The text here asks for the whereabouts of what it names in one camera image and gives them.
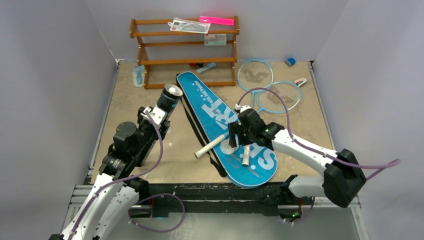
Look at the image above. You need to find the black shuttlecock tube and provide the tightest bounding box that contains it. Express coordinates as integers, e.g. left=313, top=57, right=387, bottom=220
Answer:
left=139, top=83, right=184, bottom=168

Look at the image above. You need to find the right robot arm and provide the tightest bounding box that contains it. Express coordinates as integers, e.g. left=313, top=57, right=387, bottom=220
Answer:
left=228, top=108, right=367, bottom=208

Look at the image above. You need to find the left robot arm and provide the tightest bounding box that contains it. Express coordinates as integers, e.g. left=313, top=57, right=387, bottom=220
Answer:
left=50, top=103, right=176, bottom=240

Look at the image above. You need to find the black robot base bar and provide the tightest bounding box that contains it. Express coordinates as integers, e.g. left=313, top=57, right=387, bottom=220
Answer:
left=136, top=182, right=312, bottom=220

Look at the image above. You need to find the far blue badminton racket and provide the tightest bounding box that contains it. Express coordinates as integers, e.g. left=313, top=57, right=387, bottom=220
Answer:
left=237, top=59, right=274, bottom=167

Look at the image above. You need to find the blue racket bag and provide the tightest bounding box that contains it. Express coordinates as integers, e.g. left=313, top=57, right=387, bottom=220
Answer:
left=176, top=71, right=278, bottom=188

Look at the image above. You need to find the light blue packaged tool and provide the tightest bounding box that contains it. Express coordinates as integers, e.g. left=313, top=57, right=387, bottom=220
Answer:
left=132, top=65, right=145, bottom=88

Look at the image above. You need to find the pink and white clip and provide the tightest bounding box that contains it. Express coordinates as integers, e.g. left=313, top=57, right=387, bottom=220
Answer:
left=293, top=78, right=308, bottom=88

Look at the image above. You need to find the red and black small object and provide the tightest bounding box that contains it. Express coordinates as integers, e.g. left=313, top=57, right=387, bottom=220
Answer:
left=189, top=62, right=204, bottom=68

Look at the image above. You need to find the blue and grey eraser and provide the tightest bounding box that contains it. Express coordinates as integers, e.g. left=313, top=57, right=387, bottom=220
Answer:
left=284, top=57, right=296, bottom=67

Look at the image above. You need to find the small white box on shelf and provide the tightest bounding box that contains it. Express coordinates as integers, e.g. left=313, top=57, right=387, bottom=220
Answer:
left=203, top=33, right=227, bottom=46

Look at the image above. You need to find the wooden three-tier shelf rack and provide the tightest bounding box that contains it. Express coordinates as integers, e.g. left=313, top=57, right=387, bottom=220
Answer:
left=129, top=15, right=240, bottom=90

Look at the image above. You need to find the pink fluorescent ruler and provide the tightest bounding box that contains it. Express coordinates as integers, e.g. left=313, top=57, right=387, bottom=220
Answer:
left=199, top=16, right=235, bottom=26

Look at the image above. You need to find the clear packaged item on shelf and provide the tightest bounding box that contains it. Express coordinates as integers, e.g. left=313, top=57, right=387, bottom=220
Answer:
left=167, top=18, right=211, bottom=34

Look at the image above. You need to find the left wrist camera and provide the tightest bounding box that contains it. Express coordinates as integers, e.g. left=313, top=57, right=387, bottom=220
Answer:
left=140, top=106, right=168, bottom=126

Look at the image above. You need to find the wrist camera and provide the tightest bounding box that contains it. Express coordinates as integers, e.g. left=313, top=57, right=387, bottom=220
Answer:
left=234, top=103, right=252, bottom=115
left=140, top=106, right=168, bottom=126

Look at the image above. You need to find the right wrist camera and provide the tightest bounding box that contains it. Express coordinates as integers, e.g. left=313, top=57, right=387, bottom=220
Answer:
left=234, top=103, right=252, bottom=115

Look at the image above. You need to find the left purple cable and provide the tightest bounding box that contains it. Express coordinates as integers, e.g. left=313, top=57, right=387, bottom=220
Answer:
left=66, top=112, right=186, bottom=240

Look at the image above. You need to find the purple cable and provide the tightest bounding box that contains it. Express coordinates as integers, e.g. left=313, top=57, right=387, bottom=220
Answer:
left=66, top=112, right=186, bottom=240
left=237, top=87, right=402, bottom=226

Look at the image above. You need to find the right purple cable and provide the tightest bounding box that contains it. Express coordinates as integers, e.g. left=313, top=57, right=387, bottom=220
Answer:
left=237, top=87, right=402, bottom=226

